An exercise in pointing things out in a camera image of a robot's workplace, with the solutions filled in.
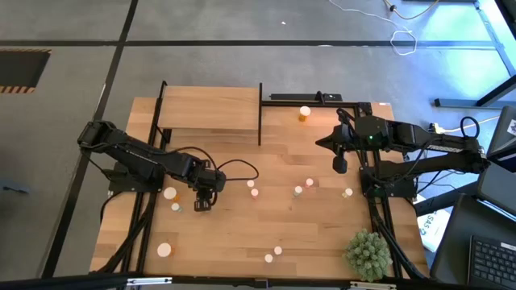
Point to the yellow white power strip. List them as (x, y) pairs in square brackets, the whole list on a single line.
[(434, 128)]

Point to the silver rail bracket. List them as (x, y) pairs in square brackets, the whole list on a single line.
[(149, 280), (373, 285)]

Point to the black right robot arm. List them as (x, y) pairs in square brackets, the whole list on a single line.
[(443, 147)]

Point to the black desk leg bar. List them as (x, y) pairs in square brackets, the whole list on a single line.
[(443, 200)]

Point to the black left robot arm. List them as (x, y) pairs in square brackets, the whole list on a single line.
[(133, 151)]

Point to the green artificial potted plant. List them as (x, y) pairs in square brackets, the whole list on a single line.
[(369, 255)]

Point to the dark grey flat panel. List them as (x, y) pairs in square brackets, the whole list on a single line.
[(498, 185)]

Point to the black hazard-striped floor hatch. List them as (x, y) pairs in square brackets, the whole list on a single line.
[(22, 68)]

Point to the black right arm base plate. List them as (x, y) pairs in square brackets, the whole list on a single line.
[(399, 187)]

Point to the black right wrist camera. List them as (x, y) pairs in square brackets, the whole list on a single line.
[(339, 165)]

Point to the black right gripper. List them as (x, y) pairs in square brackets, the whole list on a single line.
[(347, 136)]

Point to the small teal pill bottle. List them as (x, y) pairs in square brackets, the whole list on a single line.
[(176, 207), (298, 190), (268, 258)]

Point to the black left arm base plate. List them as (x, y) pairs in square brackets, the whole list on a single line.
[(121, 183)]

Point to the small pink pill bottle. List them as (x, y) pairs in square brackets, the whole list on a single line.
[(309, 182), (254, 193), (277, 250)]

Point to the large orange pill bottle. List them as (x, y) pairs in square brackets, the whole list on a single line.
[(164, 249), (170, 193), (304, 113)]

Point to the black metal shelf frame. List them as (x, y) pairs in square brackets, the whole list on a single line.
[(260, 121)]

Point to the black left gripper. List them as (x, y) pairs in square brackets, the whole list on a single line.
[(209, 177)]

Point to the black laptop with keyboard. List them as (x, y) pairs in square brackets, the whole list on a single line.
[(463, 241)]

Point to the black desk frame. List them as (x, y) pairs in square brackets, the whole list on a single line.
[(455, 103)]

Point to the dark grey laptop lid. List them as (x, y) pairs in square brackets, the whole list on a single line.
[(502, 133)]

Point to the small yellow-green pill bottle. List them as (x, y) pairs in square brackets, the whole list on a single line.
[(348, 192), (250, 183)]

